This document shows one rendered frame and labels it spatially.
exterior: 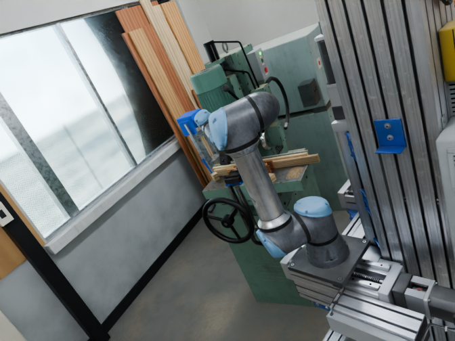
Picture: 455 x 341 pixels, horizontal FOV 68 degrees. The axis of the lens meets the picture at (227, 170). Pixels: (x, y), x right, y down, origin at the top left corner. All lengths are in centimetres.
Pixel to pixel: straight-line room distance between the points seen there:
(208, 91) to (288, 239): 89
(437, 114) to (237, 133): 52
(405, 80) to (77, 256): 237
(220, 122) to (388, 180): 55
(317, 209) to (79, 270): 201
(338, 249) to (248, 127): 54
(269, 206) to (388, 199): 38
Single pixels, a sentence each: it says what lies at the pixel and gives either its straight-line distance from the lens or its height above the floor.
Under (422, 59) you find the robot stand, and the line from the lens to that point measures 97.
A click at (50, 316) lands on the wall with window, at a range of 273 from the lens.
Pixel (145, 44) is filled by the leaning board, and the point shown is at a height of 177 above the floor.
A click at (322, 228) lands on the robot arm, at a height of 97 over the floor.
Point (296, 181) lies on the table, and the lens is 166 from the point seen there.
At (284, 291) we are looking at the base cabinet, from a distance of 226.
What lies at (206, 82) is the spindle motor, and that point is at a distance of 171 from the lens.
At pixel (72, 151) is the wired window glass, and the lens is 284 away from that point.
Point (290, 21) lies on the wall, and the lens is 397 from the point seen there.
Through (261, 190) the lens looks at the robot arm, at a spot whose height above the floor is 119.
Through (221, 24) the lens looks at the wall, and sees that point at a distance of 430.
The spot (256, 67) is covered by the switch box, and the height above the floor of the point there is 140.
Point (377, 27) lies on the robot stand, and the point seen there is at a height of 153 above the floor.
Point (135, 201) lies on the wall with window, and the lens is 304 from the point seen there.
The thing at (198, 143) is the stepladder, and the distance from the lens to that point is 272.
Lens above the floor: 168
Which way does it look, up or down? 22 degrees down
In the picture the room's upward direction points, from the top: 24 degrees counter-clockwise
